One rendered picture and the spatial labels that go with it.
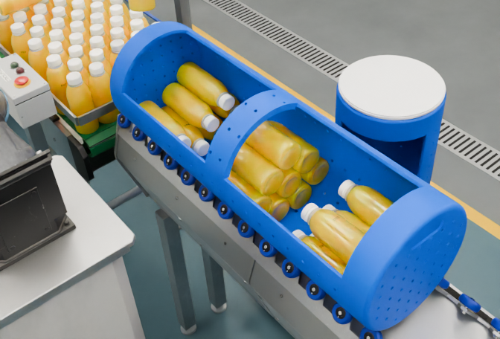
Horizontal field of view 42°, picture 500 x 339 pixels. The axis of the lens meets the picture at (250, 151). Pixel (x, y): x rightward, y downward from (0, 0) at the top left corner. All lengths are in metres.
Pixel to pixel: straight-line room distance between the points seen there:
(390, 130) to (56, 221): 0.85
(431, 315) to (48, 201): 0.78
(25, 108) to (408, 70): 1.01
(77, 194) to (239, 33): 2.71
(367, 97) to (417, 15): 2.46
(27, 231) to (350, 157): 0.69
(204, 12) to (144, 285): 2.08
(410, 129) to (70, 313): 0.92
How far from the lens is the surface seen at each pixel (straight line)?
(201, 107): 1.62
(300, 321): 1.46
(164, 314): 2.55
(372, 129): 1.70
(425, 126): 1.72
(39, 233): 1.27
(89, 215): 1.32
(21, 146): 1.22
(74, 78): 1.81
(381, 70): 1.82
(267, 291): 1.50
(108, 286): 1.33
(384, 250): 1.14
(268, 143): 1.39
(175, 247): 2.10
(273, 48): 3.80
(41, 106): 1.81
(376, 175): 1.43
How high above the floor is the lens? 2.08
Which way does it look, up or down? 42 degrees down
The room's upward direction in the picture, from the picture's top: 4 degrees counter-clockwise
